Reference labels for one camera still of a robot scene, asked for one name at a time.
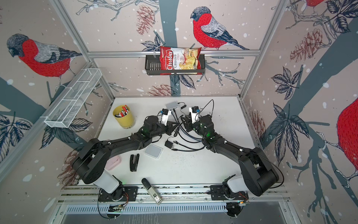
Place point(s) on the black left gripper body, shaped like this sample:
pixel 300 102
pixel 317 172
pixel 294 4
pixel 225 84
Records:
pixel 161 129

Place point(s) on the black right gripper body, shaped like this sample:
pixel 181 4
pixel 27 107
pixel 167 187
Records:
pixel 196 128

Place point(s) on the white network switch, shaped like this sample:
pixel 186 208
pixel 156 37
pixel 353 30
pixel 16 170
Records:
pixel 172 105
pixel 153 151

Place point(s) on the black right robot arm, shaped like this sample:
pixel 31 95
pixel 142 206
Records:
pixel 257 171

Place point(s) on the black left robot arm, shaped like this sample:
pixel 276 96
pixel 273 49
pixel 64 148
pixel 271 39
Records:
pixel 90 163

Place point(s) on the yellow cup with pens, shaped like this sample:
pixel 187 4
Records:
pixel 124 116

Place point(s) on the black stapler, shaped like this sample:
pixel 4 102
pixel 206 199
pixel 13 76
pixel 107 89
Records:
pixel 134 161

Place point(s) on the black grey remote device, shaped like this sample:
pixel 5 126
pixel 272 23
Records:
pixel 152 192

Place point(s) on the red cassava chips bag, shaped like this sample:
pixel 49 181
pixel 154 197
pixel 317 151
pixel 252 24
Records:
pixel 188 58

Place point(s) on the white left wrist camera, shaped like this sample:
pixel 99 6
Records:
pixel 165 113

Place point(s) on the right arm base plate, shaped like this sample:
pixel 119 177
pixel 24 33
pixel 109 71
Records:
pixel 220 192

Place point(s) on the black wall basket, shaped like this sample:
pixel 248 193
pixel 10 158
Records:
pixel 153 67

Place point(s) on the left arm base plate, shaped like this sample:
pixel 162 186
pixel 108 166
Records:
pixel 126 193

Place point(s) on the white wire mesh shelf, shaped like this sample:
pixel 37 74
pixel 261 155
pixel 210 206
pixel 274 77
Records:
pixel 75 96

